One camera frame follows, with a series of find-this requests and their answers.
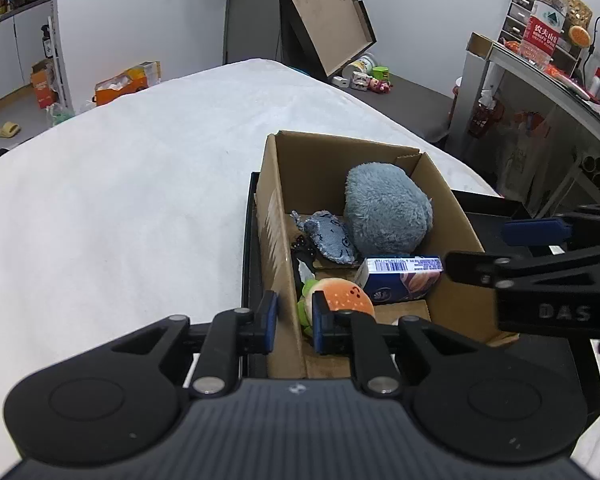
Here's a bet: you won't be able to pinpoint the water bottle red label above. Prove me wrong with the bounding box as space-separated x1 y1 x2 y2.
519 0 571 72

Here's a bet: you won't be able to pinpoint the red hanging bag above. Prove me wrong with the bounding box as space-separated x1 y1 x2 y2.
467 97 505 138

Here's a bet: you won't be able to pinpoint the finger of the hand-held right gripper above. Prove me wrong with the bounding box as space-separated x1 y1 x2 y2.
442 242 600 292
500 203 600 252

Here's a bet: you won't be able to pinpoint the white tote bag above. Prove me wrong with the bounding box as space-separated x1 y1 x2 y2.
500 110 551 196

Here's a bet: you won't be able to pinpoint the black tray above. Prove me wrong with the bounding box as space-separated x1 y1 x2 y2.
240 171 600 411

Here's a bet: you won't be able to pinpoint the white green tin can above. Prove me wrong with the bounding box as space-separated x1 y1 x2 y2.
342 54 379 80

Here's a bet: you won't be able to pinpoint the grey fabric fish toy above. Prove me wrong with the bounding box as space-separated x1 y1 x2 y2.
289 209 359 265

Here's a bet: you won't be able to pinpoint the green plastic bag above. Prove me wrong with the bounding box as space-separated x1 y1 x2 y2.
47 102 74 126

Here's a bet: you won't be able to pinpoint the white kitchen cabinet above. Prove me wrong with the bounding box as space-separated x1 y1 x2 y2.
0 0 56 111

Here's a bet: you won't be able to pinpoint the small open cardboard box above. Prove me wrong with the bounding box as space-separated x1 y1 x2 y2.
466 32 494 59

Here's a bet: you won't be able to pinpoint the glass top desk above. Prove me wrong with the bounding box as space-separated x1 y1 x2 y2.
462 32 600 221

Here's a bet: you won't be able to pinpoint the large flat cardboard tray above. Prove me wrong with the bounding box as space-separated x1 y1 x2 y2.
257 0 377 78

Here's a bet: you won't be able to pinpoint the small drawer organizer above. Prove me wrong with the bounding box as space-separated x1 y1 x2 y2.
497 0 538 46

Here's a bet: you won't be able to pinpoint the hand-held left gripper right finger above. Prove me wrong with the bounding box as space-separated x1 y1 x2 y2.
311 291 486 397

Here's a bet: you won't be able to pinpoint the burger plush toy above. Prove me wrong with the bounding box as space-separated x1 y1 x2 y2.
297 277 376 338

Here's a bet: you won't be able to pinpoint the cardboard tubes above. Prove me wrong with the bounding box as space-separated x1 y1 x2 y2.
580 155 600 191

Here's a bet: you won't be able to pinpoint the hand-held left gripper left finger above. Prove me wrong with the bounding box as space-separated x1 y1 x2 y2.
109 290 281 397

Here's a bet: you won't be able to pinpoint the orange white cardboard box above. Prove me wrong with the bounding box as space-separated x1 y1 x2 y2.
30 60 58 110

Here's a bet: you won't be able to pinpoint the blue and white carton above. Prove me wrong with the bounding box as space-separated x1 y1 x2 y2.
352 255 445 306

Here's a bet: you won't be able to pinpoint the grey fluffy plush toy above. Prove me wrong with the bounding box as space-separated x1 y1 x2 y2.
342 161 435 256

